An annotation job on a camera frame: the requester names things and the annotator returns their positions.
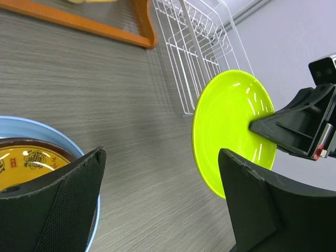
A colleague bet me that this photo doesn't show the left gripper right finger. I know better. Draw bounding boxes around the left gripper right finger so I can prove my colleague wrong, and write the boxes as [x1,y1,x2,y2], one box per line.
[218,149,335,251]

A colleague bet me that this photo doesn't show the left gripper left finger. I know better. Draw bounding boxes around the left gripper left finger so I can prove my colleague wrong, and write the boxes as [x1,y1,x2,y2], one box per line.
[1,146,106,251]

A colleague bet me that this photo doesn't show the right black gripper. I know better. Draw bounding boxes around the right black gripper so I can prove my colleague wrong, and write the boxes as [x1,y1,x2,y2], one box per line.
[249,84,335,160]

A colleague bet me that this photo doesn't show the brown yellow plate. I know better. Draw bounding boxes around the brown yellow plate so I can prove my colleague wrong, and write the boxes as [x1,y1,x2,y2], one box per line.
[1,138,77,191]

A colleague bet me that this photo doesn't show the green plate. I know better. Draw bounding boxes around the green plate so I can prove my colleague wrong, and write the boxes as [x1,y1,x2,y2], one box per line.
[192,70,277,198]

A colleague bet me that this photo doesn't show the blue plate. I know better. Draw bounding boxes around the blue plate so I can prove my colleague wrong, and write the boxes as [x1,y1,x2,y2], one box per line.
[0,115,102,252]

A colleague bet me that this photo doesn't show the orange wooden shelf rack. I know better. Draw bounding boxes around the orange wooden shelf rack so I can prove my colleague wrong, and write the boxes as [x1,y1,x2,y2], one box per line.
[1,1,158,49]

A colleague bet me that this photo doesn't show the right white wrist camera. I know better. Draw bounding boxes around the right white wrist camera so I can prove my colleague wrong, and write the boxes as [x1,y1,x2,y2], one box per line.
[308,53,336,86]

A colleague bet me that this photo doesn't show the white wire dish rack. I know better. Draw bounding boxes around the white wire dish rack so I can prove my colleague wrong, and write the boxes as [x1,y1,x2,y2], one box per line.
[152,1,254,117]

